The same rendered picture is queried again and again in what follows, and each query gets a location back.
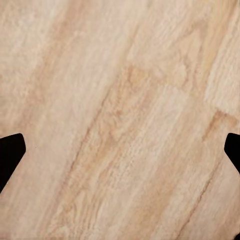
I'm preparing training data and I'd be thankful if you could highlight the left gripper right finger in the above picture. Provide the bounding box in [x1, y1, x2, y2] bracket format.
[224, 133, 240, 173]

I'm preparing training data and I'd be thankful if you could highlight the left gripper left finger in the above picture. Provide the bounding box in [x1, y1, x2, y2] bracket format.
[0, 133, 26, 193]

